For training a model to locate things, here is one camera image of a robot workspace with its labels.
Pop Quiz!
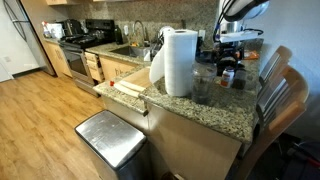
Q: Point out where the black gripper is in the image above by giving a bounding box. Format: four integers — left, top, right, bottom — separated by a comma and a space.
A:
213, 43, 244, 75

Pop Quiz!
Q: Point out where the white and orange bottle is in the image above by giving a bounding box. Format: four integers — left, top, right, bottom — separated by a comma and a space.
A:
220, 66, 235, 88

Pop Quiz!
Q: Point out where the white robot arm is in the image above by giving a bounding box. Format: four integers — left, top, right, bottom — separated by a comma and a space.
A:
213, 0, 269, 76

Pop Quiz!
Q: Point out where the orange snack package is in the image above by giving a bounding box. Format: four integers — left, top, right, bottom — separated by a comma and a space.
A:
244, 50, 260, 60

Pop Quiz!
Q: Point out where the right wooden chair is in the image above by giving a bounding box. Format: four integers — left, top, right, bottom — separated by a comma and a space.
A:
259, 45, 292, 86

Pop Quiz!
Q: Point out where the wooden chair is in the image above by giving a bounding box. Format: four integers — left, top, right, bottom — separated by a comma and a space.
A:
233, 65, 309, 180
259, 45, 292, 86

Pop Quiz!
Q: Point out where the paper towel roll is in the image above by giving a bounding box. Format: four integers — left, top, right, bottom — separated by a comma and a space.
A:
149, 29, 198, 97

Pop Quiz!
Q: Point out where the left wooden chair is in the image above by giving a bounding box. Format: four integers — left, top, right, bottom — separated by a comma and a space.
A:
233, 65, 309, 180

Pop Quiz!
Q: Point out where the kitchen sink faucet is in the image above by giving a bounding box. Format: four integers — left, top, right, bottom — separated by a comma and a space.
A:
133, 20, 146, 47

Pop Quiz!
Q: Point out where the wooden cutting board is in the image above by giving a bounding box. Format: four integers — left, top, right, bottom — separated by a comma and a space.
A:
114, 67, 151, 97

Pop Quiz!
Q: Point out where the black stove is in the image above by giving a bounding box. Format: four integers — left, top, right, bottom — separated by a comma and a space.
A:
59, 19, 115, 97

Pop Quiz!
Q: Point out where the stainless steel trash can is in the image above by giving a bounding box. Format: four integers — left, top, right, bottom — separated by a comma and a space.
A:
74, 110, 153, 180

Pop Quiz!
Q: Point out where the stainless steel refrigerator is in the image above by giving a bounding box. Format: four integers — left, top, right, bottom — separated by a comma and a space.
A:
1, 0, 56, 76

